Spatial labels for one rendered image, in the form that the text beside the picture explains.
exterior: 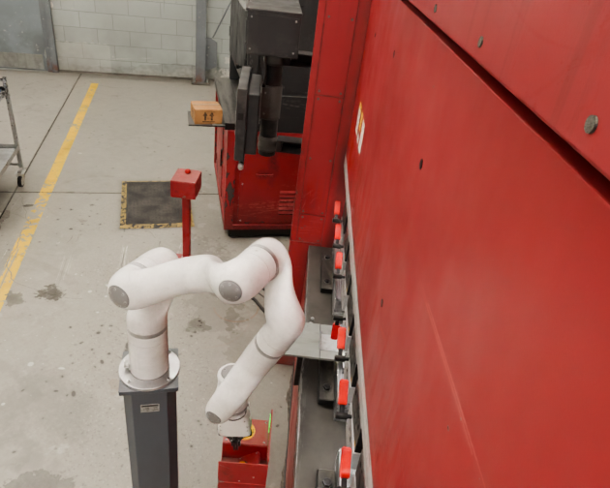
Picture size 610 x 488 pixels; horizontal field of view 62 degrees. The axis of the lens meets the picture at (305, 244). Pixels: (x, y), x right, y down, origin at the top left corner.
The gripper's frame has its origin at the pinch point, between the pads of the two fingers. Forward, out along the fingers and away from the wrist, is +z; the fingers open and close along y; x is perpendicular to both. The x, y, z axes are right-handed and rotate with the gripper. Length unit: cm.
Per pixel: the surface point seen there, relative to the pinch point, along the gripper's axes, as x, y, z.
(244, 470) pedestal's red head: 4.9, -3.1, 7.2
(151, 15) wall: -707, 206, -22
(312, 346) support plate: -31.0, -24.3, -13.5
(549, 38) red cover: 61, -38, -135
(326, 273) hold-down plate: -91, -32, -3
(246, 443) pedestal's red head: -4.6, -2.7, 6.8
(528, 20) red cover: 55, -38, -135
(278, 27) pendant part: -136, -6, -103
